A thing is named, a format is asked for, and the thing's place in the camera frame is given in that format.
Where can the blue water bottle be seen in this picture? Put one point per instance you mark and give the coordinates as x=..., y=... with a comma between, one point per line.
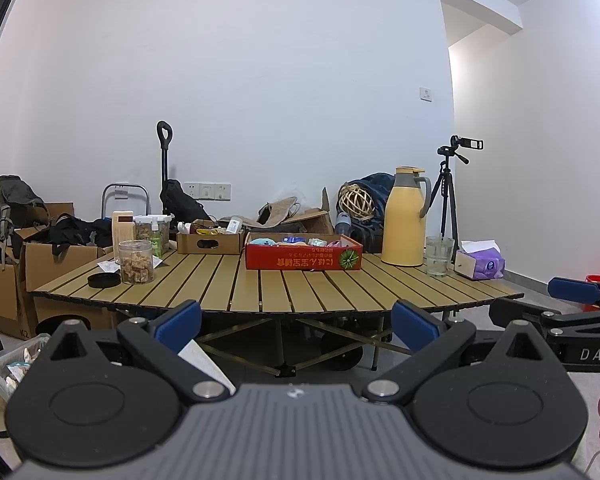
x=342, y=222

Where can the clear plastic bin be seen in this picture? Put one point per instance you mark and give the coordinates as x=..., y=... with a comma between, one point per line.
x=5, y=360

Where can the clear storage container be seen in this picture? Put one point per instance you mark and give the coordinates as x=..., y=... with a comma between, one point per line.
x=142, y=230

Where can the clear drinking glass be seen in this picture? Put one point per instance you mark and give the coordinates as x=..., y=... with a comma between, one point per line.
x=439, y=260

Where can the purple tissue pack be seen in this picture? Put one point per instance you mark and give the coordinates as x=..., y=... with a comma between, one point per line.
x=485, y=265

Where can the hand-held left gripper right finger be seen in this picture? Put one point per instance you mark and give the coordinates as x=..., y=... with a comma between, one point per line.
x=412, y=327

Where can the open brown cardboard box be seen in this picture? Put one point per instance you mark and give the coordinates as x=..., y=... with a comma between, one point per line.
x=315, y=222

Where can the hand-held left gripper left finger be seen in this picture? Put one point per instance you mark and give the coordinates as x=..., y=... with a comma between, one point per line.
x=180, y=322

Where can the red cardboard box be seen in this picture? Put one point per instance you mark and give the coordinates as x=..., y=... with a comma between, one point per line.
x=300, y=260

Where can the clear snack jar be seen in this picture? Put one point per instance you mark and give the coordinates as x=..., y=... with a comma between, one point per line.
x=136, y=265

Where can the tall beige container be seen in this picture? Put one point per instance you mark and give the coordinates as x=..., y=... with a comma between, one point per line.
x=121, y=235

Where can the small white packet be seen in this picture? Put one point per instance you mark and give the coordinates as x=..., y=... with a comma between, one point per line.
x=235, y=224

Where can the white wall outlet strip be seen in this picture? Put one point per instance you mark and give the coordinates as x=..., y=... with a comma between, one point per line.
x=207, y=191

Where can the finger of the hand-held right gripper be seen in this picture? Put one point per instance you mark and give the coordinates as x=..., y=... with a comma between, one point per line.
x=520, y=312
x=572, y=290

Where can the wicker ball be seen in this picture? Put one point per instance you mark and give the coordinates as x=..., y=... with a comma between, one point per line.
x=356, y=202

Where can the white paper slip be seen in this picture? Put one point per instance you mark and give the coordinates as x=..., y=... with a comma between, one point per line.
x=107, y=266

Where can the green spray bottle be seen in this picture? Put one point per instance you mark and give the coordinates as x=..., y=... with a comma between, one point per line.
x=155, y=245

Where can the large brown cardboard box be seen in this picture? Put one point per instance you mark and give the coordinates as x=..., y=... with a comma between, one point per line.
x=0, y=290

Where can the metal folding stool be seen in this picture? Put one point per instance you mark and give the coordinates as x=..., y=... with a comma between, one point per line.
x=121, y=192

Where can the black jar lid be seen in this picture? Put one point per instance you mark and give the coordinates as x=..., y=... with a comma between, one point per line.
x=104, y=281

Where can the yellow thermos jug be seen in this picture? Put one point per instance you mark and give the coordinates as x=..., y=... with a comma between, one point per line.
x=402, y=220

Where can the wooden slat folding table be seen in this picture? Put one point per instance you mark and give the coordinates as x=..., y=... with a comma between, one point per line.
x=290, y=285

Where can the grey backpack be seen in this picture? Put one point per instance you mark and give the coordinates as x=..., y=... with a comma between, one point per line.
x=10, y=200

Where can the black clothes pile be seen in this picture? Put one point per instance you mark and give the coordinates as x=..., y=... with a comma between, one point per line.
x=75, y=230

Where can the small brown cardboard box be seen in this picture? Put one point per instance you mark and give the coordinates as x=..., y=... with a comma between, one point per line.
x=230, y=245

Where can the black trolley bag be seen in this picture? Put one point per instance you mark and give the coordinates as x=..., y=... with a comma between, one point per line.
x=180, y=200

